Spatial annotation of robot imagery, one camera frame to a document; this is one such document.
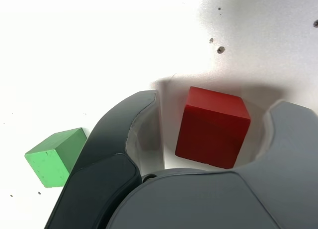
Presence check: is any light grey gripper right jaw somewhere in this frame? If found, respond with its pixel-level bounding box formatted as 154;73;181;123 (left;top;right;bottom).
105;101;318;229

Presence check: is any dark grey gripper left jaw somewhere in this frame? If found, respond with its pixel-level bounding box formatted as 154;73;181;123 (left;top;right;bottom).
44;89;166;229

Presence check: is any green cube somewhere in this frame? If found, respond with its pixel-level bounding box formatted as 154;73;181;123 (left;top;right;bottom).
24;127;88;188

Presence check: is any red cube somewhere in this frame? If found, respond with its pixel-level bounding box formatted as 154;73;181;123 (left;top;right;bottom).
174;86;251;169

